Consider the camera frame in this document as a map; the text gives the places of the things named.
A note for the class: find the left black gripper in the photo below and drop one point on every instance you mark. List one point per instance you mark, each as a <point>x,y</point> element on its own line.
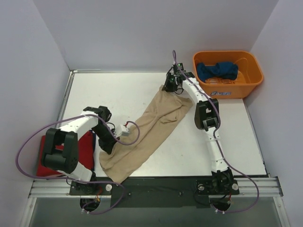
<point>107,144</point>

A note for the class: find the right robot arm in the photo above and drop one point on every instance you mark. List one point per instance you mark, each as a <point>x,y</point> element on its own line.
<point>206,119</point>

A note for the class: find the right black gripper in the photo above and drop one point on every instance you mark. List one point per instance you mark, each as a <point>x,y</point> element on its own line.
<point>170,86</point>

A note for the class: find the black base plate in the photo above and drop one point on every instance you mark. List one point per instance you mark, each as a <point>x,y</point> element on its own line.
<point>157,192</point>

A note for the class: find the aluminium rail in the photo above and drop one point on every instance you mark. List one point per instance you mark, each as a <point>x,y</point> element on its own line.
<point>58,188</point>

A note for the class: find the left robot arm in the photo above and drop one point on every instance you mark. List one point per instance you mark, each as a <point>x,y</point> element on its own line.
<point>61,152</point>

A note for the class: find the crumpled blue t shirt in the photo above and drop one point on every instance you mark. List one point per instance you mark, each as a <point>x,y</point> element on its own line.
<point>223,70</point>

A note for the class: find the beige t shirt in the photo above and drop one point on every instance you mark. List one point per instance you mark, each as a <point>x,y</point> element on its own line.
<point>157,122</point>

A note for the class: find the folded red t shirt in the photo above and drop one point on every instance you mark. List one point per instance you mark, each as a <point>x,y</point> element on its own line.
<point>86,146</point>

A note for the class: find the orange plastic basket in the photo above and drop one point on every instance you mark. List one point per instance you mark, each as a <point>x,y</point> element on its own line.
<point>249,74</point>

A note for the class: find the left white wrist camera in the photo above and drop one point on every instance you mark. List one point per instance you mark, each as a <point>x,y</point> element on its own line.
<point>121,130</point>

